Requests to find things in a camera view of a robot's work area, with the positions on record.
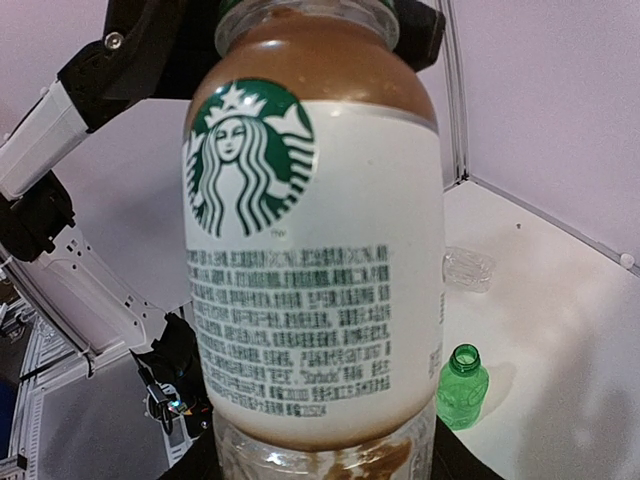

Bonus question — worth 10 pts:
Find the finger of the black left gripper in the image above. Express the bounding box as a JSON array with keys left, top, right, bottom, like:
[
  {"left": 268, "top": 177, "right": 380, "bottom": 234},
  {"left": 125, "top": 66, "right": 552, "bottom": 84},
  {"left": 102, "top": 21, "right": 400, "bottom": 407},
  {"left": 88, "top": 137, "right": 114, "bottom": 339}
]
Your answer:
[{"left": 394, "top": 0, "right": 446, "bottom": 71}]

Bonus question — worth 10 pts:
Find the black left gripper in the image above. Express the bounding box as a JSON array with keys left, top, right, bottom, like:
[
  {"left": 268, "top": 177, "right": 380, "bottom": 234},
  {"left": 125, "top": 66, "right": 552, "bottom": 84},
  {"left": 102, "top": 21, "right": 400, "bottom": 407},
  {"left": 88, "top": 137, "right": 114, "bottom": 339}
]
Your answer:
[{"left": 102, "top": 0, "right": 224, "bottom": 101}]

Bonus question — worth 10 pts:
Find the coffee bottle with dark cap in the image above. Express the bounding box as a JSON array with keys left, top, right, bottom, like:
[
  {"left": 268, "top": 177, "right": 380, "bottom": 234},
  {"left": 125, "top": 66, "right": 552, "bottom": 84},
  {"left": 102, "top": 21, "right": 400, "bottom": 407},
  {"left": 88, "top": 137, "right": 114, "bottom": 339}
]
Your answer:
[{"left": 183, "top": 1, "right": 445, "bottom": 479}]

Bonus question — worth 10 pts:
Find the white blue bottle cap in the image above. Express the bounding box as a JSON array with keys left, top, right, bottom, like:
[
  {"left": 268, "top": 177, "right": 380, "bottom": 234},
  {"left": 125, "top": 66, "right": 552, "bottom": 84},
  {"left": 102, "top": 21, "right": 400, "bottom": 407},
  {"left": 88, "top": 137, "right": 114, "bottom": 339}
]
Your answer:
[{"left": 619, "top": 253, "right": 635, "bottom": 269}]

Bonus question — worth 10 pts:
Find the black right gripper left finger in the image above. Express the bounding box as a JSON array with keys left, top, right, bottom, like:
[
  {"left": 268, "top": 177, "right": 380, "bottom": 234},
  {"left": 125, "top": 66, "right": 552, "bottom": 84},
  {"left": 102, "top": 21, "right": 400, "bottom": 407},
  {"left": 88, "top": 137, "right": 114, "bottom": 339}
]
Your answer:
[{"left": 159, "top": 425, "right": 223, "bottom": 480}]

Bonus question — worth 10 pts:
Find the green plastic bottle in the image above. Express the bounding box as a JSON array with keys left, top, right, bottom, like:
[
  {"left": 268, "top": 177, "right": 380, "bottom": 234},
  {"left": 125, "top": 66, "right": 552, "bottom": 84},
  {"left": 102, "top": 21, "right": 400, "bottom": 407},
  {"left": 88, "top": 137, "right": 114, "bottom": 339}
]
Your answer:
[{"left": 437, "top": 344, "right": 490, "bottom": 431}]

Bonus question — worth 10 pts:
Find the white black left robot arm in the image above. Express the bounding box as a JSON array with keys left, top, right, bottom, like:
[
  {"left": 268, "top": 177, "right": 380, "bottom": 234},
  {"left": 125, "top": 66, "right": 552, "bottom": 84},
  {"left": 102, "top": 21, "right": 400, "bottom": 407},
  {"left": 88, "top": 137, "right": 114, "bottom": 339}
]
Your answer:
[{"left": 1, "top": 1, "right": 219, "bottom": 408}]

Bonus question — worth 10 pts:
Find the clear plastic bottle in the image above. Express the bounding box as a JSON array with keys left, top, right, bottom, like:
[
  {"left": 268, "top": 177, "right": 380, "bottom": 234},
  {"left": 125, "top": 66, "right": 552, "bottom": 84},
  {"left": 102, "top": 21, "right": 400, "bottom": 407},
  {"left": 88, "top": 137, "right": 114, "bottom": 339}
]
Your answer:
[{"left": 443, "top": 247, "right": 496, "bottom": 294}]

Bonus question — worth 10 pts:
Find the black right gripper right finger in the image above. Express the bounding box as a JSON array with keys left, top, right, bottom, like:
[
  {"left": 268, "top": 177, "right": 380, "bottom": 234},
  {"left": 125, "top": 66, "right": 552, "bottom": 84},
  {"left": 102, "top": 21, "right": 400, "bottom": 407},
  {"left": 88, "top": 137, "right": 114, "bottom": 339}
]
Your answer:
[{"left": 432, "top": 417, "right": 500, "bottom": 480}]

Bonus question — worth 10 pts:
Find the aluminium frame post left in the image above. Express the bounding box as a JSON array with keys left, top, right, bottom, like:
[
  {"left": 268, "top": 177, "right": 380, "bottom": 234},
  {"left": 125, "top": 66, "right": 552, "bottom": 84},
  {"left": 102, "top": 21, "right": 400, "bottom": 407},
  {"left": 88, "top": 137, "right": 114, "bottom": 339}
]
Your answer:
[{"left": 437, "top": 0, "right": 470, "bottom": 185}]

